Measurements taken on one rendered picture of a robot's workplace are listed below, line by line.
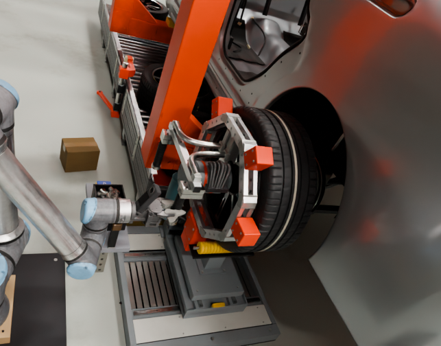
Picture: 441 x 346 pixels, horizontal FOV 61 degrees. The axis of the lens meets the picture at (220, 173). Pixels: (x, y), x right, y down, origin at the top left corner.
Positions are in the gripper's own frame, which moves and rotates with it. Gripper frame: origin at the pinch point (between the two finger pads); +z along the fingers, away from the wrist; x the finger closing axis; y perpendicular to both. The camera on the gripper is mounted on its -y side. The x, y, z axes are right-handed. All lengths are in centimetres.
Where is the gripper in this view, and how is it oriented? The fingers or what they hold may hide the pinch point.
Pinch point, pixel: (182, 207)
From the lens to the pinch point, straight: 148.3
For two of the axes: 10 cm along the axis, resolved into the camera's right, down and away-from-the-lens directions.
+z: 8.9, 0.6, 4.5
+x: 3.1, 6.6, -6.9
